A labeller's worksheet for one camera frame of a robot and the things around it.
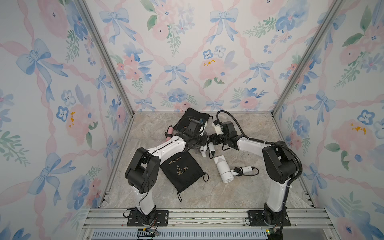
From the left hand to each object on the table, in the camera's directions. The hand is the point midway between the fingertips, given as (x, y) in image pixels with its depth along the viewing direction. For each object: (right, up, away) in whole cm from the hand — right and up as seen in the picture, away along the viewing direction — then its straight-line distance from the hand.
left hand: (207, 136), depth 90 cm
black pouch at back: (-11, +17, +28) cm, 35 cm away
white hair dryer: (-2, -7, 0) cm, 7 cm away
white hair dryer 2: (+10, -20, -7) cm, 24 cm away
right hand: (+2, +2, +11) cm, 12 cm away
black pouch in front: (-16, -20, 0) cm, 26 cm away
